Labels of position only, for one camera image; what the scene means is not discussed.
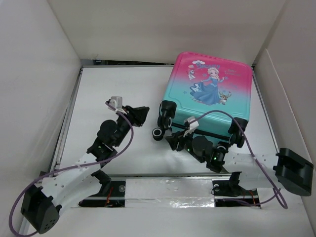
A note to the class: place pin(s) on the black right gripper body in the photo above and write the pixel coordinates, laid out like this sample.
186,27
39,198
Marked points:
185,142

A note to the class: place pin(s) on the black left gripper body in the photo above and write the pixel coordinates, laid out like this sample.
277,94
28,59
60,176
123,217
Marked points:
130,116

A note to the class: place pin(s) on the pink and teal suitcase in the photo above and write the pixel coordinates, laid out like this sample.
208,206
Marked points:
213,90

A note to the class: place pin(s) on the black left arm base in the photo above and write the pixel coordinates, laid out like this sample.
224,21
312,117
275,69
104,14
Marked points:
114,197

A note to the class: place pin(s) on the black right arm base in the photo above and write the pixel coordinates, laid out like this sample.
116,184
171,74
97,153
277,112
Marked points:
228,193

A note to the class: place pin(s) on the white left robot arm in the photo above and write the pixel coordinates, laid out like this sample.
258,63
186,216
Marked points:
42,206

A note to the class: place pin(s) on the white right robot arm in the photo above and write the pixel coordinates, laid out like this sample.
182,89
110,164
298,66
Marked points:
283,170

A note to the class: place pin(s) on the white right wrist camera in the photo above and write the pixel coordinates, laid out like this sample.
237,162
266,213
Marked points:
191,125

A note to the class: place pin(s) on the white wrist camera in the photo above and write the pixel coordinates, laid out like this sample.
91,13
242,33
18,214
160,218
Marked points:
191,125
114,103

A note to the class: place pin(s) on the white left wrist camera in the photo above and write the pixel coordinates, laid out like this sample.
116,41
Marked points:
114,103

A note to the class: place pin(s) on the aluminium rail frame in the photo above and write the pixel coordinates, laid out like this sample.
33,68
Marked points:
138,85

